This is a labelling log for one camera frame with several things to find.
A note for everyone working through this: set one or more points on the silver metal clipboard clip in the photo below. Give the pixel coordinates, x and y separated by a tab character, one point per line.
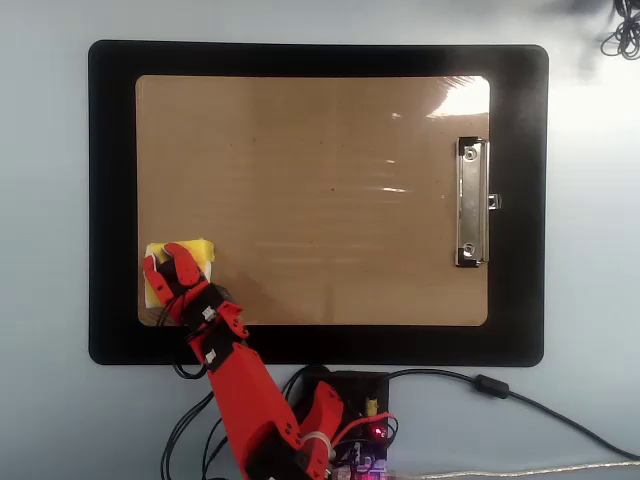
472	200

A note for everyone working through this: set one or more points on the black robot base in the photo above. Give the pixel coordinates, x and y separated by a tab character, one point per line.
350	385

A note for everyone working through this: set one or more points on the black rectangular mat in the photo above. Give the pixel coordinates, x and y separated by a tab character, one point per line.
515	300

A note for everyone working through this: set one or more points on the controller circuit board with LED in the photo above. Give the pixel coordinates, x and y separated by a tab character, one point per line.
372	462

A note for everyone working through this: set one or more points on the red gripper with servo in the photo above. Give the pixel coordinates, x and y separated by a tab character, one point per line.
187	297

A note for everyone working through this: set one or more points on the brown clipboard board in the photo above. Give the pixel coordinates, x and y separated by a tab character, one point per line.
350	175

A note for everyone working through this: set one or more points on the yellow sponge with black knob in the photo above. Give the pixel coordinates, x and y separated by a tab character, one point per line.
200	247

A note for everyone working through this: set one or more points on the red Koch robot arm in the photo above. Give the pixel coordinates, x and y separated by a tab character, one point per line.
245	395

